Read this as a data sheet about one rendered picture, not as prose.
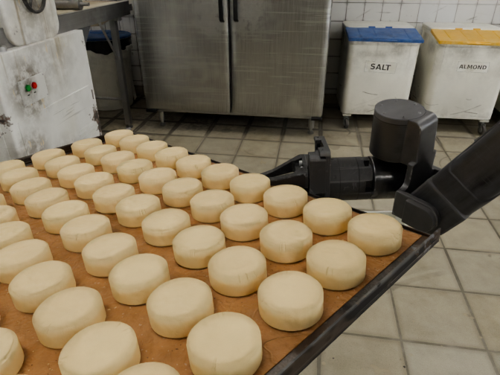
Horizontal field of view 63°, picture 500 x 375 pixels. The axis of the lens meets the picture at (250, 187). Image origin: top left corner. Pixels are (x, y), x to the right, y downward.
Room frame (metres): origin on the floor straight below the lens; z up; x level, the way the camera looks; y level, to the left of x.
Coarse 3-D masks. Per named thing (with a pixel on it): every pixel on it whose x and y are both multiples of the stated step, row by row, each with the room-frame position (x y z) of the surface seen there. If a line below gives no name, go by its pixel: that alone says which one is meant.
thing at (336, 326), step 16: (128, 128) 0.74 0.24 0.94; (352, 208) 0.38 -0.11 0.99; (432, 240) 0.31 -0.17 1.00; (400, 256) 0.29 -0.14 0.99; (416, 256) 0.28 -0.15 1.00; (384, 272) 0.27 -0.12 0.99; (400, 272) 0.26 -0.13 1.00; (368, 288) 0.25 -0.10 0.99; (384, 288) 0.25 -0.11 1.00; (352, 304) 0.23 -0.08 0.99; (368, 304) 0.23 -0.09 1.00; (336, 320) 0.20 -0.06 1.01; (352, 320) 0.21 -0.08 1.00; (320, 336) 0.19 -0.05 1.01; (336, 336) 0.20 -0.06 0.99; (304, 352) 0.18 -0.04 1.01; (320, 352) 0.19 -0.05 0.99; (272, 368) 0.18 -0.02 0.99; (288, 368) 0.17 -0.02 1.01; (304, 368) 0.18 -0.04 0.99
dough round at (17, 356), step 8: (0, 328) 0.21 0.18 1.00; (0, 336) 0.20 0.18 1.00; (8, 336) 0.20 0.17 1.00; (16, 336) 0.20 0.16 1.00; (0, 344) 0.19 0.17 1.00; (8, 344) 0.19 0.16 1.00; (16, 344) 0.19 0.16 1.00; (0, 352) 0.18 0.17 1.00; (8, 352) 0.18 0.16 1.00; (16, 352) 0.19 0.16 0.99; (0, 360) 0.18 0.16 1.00; (8, 360) 0.18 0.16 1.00; (16, 360) 0.18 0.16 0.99; (0, 368) 0.17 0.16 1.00; (8, 368) 0.18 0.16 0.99; (16, 368) 0.18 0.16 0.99
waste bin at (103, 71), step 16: (96, 32) 3.83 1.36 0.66; (128, 32) 3.93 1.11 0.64; (96, 48) 3.58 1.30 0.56; (128, 48) 3.75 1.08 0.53; (96, 64) 3.60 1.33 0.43; (112, 64) 3.64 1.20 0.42; (128, 64) 3.79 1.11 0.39; (96, 80) 3.61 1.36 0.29; (112, 80) 3.64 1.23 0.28; (128, 80) 3.77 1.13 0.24; (96, 96) 3.63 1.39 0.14; (112, 96) 3.64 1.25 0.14
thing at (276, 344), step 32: (0, 192) 0.50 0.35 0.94; (32, 224) 0.40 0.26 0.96; (192, 224) 0.37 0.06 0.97; (64, 256) 0.32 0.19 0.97; (384, 256) 0.29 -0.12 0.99; (0, 288) 0.28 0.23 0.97; (96, 288) 0.27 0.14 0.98; (352, 288) 0.25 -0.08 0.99; (0, 320) 0.24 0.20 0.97; (128, 320) 0.23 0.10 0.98; (256, 320) 0.22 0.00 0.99; (320, 320) 0.22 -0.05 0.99; (32, 352) 0.20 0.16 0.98; (160, 352) 0.19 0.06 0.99; (288, 352) 0.19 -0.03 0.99
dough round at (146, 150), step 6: (144, 144) 0.61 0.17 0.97; (150, 144) 0.60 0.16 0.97; (156, 144) 0.60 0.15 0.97; (162, 144) 0.60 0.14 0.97; (138, 150) 0.59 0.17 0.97; (144, 150) 0.58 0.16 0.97; (150, 150) 0.58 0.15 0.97; (156, 150) 0.58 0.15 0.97; (138, 156) 0.59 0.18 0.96; (144, 156) 0.58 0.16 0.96; (150, 156) 0.58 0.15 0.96
